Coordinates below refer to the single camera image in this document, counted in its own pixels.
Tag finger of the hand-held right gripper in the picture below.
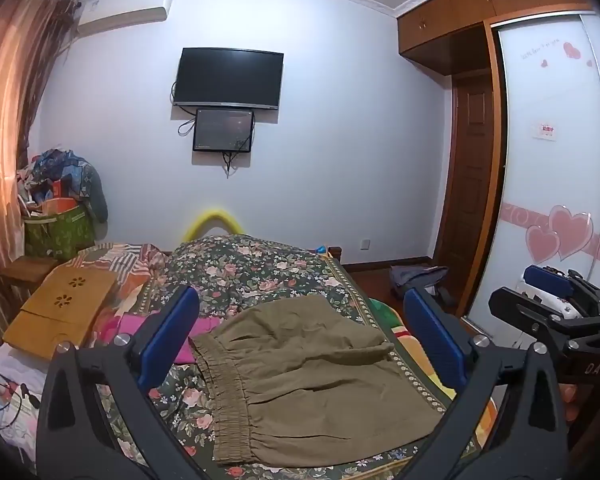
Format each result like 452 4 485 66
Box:
489 287 600 356
524 264 600 318

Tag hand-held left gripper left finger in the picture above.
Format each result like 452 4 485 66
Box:
36 285 216 480

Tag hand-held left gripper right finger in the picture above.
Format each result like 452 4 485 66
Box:
404 287 568 480

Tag olive green pants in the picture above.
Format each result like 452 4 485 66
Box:
187 294 443 467

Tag pink pants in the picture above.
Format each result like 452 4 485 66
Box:
107 310 221 365

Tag person's right hand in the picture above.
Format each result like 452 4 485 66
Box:
561 384 600 422

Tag multicoloured cloth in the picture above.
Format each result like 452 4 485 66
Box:
370 300 498 441

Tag grey backpack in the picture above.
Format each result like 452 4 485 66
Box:
389 264 456 306

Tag floral bedsheet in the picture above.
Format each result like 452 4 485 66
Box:
95 255 481 480

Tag striped cloth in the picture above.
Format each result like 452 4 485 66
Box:
62 242 168 321

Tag brown wooden door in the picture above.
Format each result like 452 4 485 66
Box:
432 72 496 306

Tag bamboo lap desk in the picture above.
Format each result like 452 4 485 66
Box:
2 262 118 361

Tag wooden stool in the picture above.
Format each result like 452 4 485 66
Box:
0 255 61 291

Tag white cloth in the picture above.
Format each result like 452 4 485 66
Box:
0 342 48 441

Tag pile of clothes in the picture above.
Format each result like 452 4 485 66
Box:
16 147 110 223

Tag small black monitor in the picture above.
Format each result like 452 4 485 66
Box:
192 107 256 153

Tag reddish curtain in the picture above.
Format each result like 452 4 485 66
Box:
0 0 76 361

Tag wooden overhead cabinets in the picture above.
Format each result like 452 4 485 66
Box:
396 0 596 76

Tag white air conditioner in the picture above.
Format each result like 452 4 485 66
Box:
75 0 176 37

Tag wall-mounted black television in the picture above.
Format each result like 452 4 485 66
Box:
172 47 285 111

